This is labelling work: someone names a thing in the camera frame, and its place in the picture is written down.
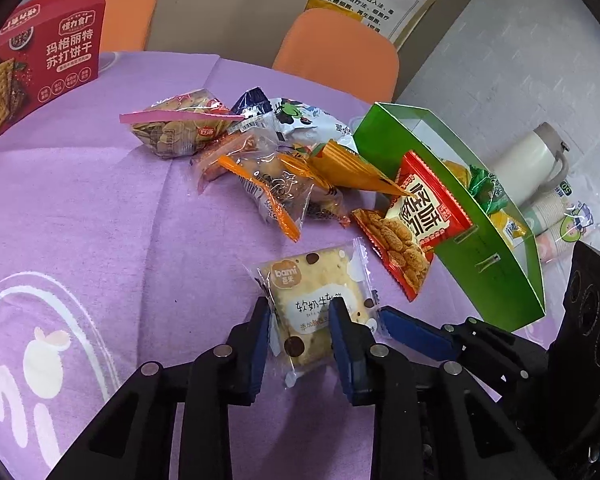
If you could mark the pink-strip cracker packet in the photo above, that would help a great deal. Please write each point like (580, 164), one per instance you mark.
(175, 130)

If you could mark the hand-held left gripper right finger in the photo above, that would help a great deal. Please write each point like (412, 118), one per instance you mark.
(342, 350)

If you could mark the white thermos jug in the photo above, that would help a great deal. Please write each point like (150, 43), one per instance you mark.
(525, 160)

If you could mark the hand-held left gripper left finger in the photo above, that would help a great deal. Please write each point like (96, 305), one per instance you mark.
(257, 345)

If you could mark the pack of paper cups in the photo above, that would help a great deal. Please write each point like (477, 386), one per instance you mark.
(555, 220)

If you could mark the green snack packet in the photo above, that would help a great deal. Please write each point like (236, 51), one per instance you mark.
(485, 190)

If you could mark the yellow corn packet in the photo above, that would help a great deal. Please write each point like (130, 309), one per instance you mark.
(510, 225)

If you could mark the clear orange-trim bread packet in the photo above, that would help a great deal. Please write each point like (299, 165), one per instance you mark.
(280, 185)

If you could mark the dark blue snack packet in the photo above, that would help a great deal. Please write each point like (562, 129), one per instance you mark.
(250, 102)

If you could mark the white wall poster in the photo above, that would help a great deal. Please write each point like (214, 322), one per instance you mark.
(380, 0)

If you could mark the orange chair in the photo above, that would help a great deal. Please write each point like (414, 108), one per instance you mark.
(125, 15)
(340, 50)

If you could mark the brown cardboard sheet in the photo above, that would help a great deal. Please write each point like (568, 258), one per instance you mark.
(220, 10)

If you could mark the white snack bag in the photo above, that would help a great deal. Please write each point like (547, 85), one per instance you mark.
(305, 120)

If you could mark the red snack packet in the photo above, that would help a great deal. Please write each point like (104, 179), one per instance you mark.
(420, 210)

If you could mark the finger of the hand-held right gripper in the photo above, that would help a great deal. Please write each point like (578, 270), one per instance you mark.
(412, 332)

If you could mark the cream dotted biscuit packet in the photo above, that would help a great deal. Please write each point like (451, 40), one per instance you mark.
(305, 285)

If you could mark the orange snack packet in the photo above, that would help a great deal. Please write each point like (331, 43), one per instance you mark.
(350, 165)

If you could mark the red cracker box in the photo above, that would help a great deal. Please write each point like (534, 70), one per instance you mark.
(40, 60)

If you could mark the green cardboard box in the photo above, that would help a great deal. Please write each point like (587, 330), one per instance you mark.
(490, 280)

